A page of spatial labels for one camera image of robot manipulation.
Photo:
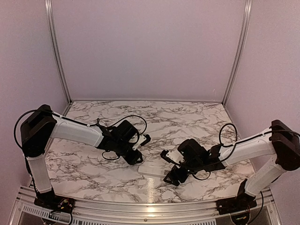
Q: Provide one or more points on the right aluminium frame post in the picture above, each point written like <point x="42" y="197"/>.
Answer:
<point x="239" y="51"/>

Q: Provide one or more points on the left aluminium frame post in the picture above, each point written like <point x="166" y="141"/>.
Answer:
<point x="55" y="47"/>

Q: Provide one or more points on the aluminium frame post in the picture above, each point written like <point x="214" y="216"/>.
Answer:
<point x="239" y="51"/>
<point x="55" y="47"/>

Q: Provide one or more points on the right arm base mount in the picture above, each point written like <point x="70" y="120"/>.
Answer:
<point x="241" y="201"/>

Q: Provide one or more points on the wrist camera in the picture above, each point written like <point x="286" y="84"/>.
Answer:
<point x="173" y="156"/>
<point x="144" y="139"/>

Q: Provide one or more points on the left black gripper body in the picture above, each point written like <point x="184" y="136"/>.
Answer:
<point x="131" y="159"/>

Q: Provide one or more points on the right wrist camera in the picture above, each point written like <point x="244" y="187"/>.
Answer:
<point x="173" y="156"/>

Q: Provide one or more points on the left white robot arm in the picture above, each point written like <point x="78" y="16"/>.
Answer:
<point x="43" y="124"/>

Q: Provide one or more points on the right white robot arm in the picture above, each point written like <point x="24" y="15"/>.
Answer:
<point x="278" y="141"/>

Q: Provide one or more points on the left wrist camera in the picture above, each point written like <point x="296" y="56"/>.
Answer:
<point x="144" y="139"/>

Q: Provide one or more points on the white remote control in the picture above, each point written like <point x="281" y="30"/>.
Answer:
<point x="152" y="171"/>

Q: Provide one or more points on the front aluminium rail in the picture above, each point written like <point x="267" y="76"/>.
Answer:
<point x="95" y="212"/>

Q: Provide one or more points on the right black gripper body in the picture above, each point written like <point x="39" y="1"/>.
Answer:
<point x="182" y="177"/>

